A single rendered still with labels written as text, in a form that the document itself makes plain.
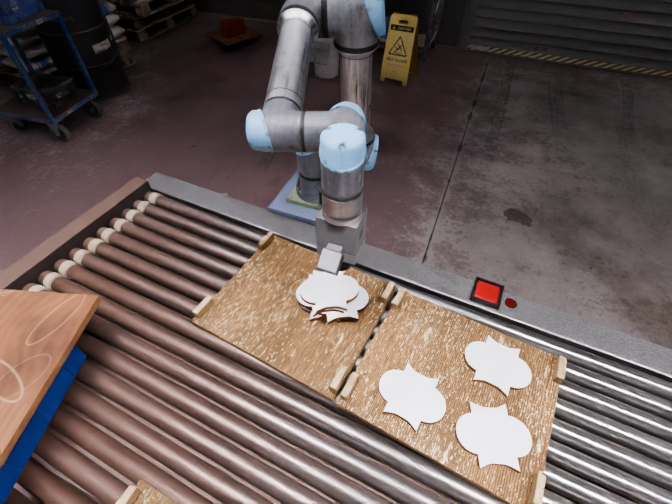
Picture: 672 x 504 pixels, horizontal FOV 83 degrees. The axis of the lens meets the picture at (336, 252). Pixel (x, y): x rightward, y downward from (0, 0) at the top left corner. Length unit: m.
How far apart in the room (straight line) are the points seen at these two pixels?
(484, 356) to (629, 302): 1.80
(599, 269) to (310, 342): 2.14
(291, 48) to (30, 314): 0.81
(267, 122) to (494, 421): 0.74
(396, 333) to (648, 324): 1.88
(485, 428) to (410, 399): 0.16
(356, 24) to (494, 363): 0.83
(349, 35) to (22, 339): 0.98
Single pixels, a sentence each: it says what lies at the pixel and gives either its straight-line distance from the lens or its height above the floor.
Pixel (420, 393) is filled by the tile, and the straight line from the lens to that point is 0.89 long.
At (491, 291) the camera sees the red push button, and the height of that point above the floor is 0.93.
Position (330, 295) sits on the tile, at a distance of 0.93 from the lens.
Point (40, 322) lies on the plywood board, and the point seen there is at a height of 1.04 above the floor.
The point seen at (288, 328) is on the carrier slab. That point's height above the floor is 0.94.
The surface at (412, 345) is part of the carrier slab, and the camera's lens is 0.95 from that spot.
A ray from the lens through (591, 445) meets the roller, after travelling 1.01.
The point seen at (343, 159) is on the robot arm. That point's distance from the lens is 0.61.
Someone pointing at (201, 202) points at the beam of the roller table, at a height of 0.91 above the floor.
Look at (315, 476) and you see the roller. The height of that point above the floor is 0.92.
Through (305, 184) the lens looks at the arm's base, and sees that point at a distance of 1.31.
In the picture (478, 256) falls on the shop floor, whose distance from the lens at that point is 2.51.
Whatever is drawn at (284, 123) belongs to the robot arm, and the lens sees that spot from 0.72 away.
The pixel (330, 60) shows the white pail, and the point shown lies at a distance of 4.40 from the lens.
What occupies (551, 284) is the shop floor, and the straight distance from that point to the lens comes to 2.54.
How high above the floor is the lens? 1.75
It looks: 48 degrees down
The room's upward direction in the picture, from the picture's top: straight up
